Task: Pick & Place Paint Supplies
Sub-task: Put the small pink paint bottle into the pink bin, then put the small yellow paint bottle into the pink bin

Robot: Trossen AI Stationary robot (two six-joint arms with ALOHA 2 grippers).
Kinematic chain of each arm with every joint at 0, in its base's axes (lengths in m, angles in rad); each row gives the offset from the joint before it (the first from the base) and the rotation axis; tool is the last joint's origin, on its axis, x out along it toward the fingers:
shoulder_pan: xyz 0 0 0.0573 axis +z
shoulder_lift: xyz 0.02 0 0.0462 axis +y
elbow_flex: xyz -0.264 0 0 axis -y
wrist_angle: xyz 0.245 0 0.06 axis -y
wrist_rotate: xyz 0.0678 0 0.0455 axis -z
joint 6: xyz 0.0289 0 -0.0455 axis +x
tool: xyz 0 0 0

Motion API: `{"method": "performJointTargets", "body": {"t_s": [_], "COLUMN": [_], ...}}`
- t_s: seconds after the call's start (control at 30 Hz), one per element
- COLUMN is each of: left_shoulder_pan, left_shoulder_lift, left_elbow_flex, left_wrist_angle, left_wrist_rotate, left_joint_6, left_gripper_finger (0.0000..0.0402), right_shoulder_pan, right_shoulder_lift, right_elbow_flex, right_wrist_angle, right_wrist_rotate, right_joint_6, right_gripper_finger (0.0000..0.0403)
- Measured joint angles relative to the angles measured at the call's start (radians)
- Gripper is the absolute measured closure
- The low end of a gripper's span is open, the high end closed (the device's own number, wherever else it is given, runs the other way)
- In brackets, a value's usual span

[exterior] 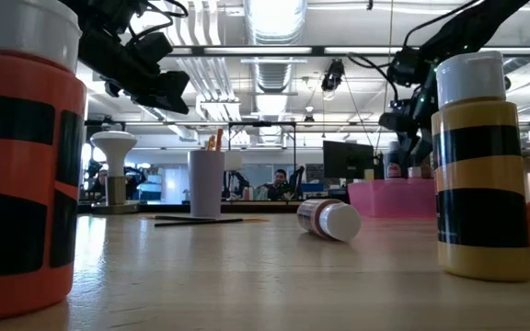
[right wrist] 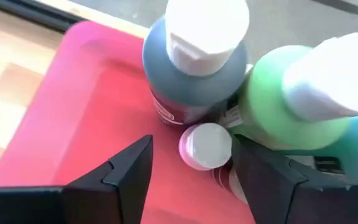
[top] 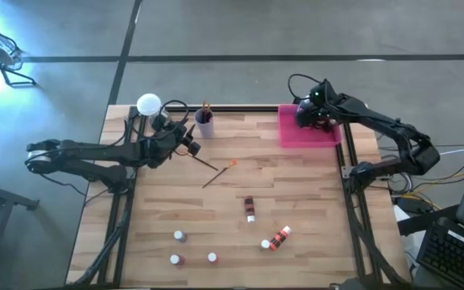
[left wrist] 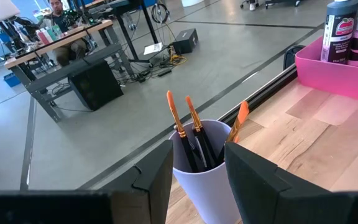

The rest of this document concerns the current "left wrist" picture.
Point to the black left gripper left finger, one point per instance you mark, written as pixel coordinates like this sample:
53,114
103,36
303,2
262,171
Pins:
73,208

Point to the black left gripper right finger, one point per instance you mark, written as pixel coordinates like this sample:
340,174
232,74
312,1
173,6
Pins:
291,205

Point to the orange bristle brush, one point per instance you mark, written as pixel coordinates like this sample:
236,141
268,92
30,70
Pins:
242,113

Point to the black brush gold ferrule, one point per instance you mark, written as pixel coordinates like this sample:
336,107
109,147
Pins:
174,109
193,112

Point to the large black paint bottle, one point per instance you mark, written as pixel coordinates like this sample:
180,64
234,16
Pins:
337,46

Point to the black background robot arm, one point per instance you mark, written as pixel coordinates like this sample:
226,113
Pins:
17,31
73,17

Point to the lavender plastic cup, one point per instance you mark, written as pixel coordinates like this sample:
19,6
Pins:
204,193

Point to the black computer tower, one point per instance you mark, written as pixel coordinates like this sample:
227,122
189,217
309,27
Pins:
95,87

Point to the pink plastic bin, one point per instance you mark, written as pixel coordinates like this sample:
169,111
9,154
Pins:
337,81

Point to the grey desk wooden top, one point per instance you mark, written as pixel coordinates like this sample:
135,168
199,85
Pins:
73,67

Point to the person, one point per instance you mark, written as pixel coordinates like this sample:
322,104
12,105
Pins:
59,18

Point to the black box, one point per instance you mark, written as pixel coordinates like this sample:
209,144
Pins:
185,42

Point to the black desk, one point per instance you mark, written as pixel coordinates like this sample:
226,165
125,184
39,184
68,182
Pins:
126,18

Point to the black rounded bracket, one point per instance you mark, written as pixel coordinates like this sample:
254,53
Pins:
292,57

